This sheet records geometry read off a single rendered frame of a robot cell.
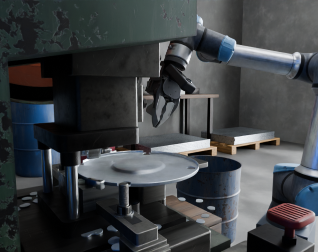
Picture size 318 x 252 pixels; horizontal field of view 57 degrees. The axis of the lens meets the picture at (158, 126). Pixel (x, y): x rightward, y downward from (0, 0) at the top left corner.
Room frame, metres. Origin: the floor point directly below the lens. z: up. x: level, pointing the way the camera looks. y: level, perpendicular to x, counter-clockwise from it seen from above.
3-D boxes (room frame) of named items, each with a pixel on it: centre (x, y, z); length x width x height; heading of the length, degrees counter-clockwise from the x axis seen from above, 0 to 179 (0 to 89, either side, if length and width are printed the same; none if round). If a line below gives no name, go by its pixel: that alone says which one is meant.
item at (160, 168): (0.68, 0.05, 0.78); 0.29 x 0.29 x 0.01
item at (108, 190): (0.61, 0.15, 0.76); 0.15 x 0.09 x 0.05; 36
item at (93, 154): (0.61, 0.15, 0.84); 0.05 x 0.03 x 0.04; 36
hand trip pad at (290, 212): (0.47, -0.23, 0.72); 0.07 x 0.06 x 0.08; 126
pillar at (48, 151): (0.64, 0.25, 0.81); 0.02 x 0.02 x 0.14
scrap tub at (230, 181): (1.83, -0.32, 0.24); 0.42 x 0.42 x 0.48
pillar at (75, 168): (0.50, 0.16, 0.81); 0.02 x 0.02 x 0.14
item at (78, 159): (0.60, 0.16, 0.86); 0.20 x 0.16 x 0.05; 36
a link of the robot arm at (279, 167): (1.07, -0.50, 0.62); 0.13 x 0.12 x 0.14; 1
